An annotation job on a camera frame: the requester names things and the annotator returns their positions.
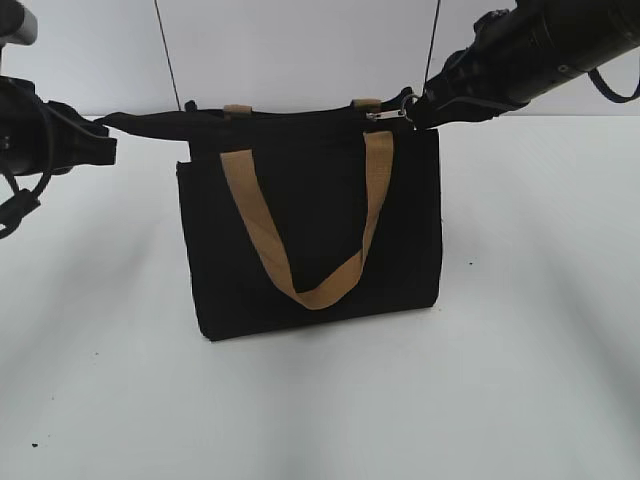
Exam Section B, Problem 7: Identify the black tote bag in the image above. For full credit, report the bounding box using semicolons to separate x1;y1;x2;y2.
101;98;443;341

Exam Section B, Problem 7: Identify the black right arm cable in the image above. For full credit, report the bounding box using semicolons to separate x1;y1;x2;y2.
587;44;640;104

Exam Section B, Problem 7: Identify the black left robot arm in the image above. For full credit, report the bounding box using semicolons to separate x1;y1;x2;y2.
1;75;117;176

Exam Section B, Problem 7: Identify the silver zipper pull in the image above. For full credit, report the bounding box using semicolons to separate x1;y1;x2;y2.
366;93;419;122

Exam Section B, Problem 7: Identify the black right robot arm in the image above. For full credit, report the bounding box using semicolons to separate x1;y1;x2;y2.
405;0;639;129

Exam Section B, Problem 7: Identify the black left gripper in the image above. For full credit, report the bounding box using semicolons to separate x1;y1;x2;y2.
29;101;117;175

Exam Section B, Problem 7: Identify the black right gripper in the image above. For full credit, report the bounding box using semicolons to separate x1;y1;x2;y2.
408;9;535;129

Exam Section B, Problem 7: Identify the tan front bag handle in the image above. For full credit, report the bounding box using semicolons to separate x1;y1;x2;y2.
221;131;394;310

